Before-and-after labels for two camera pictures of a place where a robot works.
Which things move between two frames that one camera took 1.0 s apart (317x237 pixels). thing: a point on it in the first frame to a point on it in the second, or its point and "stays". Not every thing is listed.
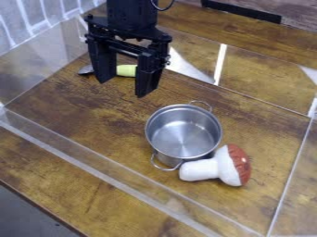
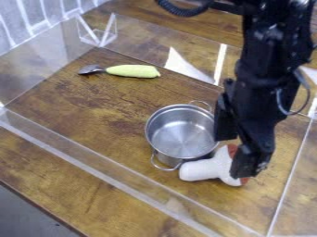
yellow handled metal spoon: (124, 70) stays
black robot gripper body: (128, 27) to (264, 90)
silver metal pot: (183, 132) stays
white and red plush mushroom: (230, 166) stays
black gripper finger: (103, 58) to (225, 120)
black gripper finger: (151, 63) to (249, 162)
